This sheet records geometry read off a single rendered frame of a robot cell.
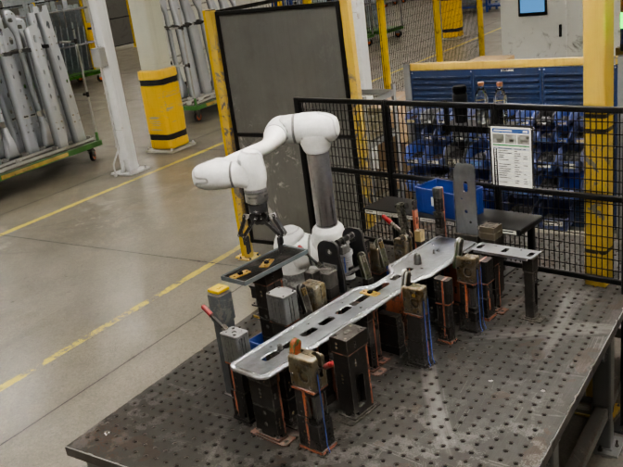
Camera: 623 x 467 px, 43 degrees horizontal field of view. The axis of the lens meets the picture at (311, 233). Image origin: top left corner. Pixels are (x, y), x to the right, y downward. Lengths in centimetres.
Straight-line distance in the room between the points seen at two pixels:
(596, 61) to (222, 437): 216
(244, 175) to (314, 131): 58
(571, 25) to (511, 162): 621
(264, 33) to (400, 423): 364
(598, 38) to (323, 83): 256
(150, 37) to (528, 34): 477
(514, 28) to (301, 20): 487
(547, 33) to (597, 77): 644
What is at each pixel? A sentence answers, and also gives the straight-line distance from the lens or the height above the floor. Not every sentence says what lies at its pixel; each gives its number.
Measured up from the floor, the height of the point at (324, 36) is 176.
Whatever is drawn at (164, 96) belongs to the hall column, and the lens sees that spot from 1086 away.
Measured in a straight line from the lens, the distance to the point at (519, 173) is 384.
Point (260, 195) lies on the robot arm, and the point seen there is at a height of 146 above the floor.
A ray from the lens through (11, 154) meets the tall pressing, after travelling 1075.
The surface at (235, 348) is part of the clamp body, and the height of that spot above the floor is 101.
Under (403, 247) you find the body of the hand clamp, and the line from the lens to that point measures 359.
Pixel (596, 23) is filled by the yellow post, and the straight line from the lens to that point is 359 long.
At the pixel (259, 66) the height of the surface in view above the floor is 157.
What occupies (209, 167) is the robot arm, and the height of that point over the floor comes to 158.
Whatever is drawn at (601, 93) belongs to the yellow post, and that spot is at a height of 160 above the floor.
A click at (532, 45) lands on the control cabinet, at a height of 94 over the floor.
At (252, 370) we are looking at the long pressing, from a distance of 275.
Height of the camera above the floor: 231
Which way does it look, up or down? 19 degrees down
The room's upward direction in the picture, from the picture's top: 7 degrees counter-clockwise
